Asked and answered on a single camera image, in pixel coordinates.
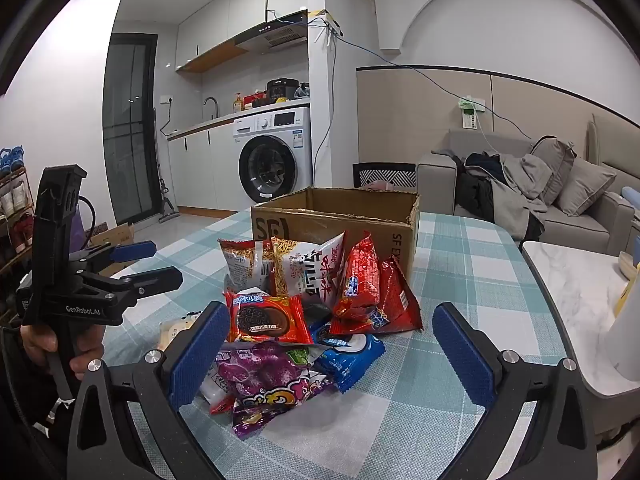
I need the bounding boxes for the small floor cardboard box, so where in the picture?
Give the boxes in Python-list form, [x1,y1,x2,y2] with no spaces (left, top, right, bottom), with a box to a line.
[85,222,136,266]

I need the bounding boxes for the blue cookie packet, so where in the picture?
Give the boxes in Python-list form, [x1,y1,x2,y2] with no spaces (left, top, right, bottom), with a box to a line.
[309,321,387,394]

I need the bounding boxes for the white kitchen base cabinet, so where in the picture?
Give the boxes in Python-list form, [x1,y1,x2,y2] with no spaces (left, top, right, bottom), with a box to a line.
[167,119,241,213]

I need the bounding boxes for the black patterned chair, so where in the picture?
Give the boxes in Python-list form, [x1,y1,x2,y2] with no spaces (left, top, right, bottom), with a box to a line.
[352,161,417,191]

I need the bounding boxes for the steel range hood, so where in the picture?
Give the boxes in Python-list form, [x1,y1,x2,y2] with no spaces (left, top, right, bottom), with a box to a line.
[234,10,308,53]

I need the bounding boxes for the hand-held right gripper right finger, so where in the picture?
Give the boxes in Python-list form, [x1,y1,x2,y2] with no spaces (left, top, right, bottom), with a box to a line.
[431,302,601,480]

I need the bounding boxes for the red-edged white noodle packet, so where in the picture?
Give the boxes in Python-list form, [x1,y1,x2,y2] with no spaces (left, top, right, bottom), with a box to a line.
[218,238,275,293]

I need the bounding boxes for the checked teal tablecloth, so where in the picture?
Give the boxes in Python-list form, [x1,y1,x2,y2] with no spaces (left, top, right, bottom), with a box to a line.
[100,207,596,480]

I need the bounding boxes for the light blue pillow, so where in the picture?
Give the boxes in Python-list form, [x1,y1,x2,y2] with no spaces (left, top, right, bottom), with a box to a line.
[620,186,640,266]

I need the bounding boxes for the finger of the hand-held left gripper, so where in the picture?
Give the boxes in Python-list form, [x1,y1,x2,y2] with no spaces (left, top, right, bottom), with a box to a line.
[70,240,157,277]
[80,266,183,311]

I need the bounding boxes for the grey stick vacuum cleaner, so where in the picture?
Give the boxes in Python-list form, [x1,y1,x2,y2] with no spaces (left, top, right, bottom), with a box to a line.
[152,107,182,224]

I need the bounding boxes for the purple candy bag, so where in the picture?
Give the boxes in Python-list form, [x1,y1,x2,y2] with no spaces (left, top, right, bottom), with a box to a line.
[214,341,335,442]

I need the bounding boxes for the wooden shoe rack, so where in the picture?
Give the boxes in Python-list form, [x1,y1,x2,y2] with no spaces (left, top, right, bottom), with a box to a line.
[0,145,37,326]

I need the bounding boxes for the person's left forearm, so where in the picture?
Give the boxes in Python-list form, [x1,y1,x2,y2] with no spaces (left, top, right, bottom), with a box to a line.
[0,327,76,480]

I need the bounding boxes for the red crinkled snack bag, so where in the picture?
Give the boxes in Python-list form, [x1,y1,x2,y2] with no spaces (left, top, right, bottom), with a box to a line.
[330,234,423,335]

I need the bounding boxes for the white marble side table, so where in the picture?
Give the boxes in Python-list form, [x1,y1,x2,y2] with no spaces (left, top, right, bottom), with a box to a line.
[521,240,640,441]

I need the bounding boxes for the beige sofa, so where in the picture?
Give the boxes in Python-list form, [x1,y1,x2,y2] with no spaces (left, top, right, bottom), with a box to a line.
[416,112,640,256]

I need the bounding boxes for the large grey cushion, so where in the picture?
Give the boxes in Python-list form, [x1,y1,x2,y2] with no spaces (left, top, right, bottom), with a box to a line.
[530,136,577,206]

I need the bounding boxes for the grey coat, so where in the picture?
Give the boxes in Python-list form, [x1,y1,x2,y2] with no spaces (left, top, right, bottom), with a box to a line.
[492,152,551,241]

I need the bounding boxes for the small cream snack packet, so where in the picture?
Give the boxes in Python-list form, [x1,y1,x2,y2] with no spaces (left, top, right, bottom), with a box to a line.
[159,315,198,352]

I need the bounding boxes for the person's left hand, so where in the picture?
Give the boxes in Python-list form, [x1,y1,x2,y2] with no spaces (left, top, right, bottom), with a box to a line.
[21,326,106,380]

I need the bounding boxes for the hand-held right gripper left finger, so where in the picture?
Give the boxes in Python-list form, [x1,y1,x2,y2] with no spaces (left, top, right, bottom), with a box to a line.
[67,301,251,480]

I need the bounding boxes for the black clothes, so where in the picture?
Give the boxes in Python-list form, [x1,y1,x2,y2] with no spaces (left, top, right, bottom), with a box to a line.
[452,152,501,221]

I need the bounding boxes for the green white power strip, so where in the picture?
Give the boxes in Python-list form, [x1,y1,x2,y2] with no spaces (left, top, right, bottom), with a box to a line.
[457,96,487,131]

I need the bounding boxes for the white red-trimmed packet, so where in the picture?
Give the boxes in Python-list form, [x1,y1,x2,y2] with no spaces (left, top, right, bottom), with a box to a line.
[200,360,237,416]

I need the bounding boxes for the black snack packet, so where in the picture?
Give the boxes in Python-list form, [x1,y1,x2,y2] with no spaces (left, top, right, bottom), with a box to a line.
[301,302,335,331]

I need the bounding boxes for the red chocolate cookie packet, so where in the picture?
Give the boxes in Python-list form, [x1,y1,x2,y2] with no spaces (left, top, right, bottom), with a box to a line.
[224,290,315,346]

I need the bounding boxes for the brown cardboard box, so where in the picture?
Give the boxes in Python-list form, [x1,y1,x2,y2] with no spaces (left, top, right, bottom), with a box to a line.
[251,186,421,291]

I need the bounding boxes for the small grey cushion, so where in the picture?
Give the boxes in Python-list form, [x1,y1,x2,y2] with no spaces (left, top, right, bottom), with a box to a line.
[555,157,617,217]

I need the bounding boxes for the white washing machine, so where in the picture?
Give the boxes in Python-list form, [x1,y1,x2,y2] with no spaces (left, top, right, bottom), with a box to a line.
[232,106,314,212]

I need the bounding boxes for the black rice cooker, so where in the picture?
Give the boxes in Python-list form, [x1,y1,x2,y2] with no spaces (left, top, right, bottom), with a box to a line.
[266,78,301,106]

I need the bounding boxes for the black glass door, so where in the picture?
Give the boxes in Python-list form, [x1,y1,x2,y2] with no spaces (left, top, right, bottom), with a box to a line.
[102,32,160,226]

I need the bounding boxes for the white upper cabinets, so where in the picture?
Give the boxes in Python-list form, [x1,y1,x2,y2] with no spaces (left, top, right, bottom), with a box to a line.
[175,0,308,73]

